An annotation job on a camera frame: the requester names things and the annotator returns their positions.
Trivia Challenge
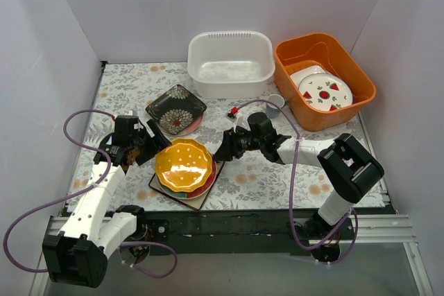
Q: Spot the small grey white cup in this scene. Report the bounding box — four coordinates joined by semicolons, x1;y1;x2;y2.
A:
266;94;287;119

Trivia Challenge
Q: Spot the yellow dotted scalloped plate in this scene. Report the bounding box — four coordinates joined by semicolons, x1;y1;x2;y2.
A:
155;138;213;193

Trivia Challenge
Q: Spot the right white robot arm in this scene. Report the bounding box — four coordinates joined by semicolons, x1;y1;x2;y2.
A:
213;112;384;239

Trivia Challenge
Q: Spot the watermelon pattern round plate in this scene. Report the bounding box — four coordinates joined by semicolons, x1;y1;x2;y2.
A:
298;73;353;112

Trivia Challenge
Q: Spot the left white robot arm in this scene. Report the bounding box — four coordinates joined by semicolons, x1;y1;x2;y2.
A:
42;115;171;288

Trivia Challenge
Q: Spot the black floral square plate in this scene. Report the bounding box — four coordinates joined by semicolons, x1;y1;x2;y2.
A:
146;85;207;134

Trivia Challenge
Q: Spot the white plastic bin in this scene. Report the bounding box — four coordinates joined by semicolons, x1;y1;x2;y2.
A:
187;31;275;99

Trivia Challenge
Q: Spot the red and teal round plate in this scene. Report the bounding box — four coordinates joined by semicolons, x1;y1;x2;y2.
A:
156;162;217;200

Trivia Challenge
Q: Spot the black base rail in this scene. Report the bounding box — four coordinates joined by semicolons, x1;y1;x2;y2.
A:
44;207;417;255

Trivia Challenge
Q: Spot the square dark rimmed plate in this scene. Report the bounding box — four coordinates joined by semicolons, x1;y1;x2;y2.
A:
148;162;225;211

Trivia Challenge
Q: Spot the orange plastic bin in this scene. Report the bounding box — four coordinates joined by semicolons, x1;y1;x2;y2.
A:
274;33;377;132

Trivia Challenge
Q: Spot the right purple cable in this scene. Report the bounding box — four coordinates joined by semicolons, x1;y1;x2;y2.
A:
239;98;359;265

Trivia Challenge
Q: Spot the white plate in orange bin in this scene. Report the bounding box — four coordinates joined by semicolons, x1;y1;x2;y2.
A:
290;65;327;88

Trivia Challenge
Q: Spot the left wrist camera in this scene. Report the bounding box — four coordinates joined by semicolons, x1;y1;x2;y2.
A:
126;110;146;131

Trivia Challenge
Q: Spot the floral patterned table mat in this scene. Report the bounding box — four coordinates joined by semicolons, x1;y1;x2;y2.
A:
67;62;387;213

